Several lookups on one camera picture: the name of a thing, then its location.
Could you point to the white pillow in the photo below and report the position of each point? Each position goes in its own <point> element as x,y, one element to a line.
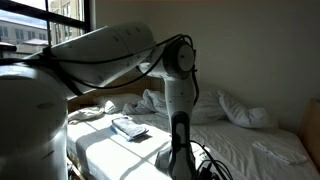
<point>243,115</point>

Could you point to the grey low building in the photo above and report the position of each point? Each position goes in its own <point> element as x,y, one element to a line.
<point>20,33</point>

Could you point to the black mounted device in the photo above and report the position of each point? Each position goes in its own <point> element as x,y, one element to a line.
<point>7,46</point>

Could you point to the folded grey blue towel stack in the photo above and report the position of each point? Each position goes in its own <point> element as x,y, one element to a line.
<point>130,128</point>

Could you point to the white crumpled duvet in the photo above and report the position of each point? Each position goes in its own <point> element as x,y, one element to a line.
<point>206,106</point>

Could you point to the small folded white cloth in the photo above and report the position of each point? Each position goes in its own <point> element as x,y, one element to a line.
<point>280,153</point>

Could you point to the beige tall building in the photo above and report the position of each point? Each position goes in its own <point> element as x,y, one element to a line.
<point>63,8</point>

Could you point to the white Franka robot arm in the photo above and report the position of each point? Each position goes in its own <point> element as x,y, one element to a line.
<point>100,50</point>

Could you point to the black framed window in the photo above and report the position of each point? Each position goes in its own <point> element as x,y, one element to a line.
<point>86,16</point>

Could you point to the white cloth with green print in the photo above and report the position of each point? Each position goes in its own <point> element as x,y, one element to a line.
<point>201,151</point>

